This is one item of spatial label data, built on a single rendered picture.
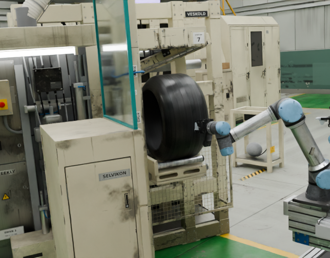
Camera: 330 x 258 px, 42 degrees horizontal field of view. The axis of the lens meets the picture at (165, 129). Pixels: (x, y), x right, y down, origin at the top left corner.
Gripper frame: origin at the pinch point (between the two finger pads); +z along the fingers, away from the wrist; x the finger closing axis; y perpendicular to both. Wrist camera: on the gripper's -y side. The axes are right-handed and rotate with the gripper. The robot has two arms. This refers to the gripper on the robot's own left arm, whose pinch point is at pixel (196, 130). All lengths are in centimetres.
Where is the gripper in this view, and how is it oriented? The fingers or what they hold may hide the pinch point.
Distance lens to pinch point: 264.3
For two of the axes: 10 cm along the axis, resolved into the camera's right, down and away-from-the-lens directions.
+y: -1.1, -9.9, -0.6
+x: -9.2, 1.2, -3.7
